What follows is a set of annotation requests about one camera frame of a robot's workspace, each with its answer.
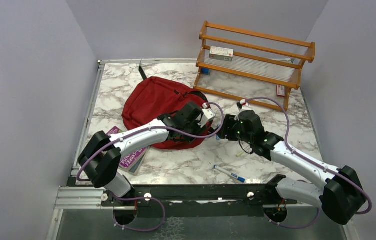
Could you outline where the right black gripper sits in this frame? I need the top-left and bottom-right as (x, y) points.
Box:
(214, 113), (254, 144)

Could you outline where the red student backpack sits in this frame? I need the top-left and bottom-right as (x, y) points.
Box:
(121, 76), (214, 151)

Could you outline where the purple treehouse storybook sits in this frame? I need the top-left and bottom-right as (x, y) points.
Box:
(106, 125), (150, 171)

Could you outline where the dark blue book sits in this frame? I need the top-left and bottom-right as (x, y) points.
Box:
(128, 147), (150, 176)

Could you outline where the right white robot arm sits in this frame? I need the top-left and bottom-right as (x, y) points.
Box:
(217, 110), (372, 225)

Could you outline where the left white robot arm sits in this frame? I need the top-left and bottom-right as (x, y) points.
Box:
(77, 101), (216, 206)

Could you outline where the small red white box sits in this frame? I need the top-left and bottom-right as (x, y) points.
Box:
(276, 84), (286, 98)

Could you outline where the small blue block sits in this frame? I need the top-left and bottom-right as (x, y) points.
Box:
(200, 67), (210, 75)

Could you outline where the white blue marker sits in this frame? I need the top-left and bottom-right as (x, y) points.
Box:
(213, 165), (246, 183)

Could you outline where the orange wooden shelf rack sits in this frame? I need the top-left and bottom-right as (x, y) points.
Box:
(193, 21), (316, 111)

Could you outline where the white box on shelf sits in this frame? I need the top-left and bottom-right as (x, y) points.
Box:
(209, 46), (234, 62)

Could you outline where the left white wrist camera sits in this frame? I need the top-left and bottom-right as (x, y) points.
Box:
(196, 103), (216, 128)

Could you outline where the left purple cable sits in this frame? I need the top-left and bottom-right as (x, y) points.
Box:
(76, 101), (225, 233)

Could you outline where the purple cable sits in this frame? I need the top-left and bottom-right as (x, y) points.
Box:
(76, 101), (225, 233)
(240, 96), (373, 230)

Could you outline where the black metal base rail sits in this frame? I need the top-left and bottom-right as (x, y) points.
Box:
(54, 175), (350, 220)

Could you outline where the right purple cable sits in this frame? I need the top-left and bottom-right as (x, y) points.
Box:
(240, 96), (373, 230)

